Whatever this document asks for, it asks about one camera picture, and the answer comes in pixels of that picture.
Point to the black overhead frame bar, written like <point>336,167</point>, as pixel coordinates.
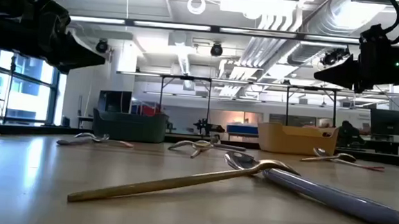
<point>218,29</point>

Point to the black background robot arm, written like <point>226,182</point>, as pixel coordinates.
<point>205,126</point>

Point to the blue bin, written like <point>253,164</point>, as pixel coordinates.
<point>241,129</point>

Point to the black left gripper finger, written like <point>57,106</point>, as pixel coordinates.
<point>71,52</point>
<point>77,67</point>

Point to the black office chair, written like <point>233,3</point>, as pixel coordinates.
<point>349,135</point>

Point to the black ceiling spotlight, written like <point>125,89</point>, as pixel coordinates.
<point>331,58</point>
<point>216,50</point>
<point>101,46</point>

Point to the black tripod stand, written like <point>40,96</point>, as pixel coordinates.
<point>11,79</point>

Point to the black workstation frame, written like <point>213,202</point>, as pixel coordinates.
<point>312,88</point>
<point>187,78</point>

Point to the red crate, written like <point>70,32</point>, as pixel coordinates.
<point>147,109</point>

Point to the large window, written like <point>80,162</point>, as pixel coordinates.
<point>30,94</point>

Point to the dark green plastic bin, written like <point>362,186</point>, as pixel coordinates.
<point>129,128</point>

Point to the yellow-orange plastic bin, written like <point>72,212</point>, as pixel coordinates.
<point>288,140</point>

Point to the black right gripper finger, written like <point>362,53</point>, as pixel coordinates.
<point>350,83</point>
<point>346,69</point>

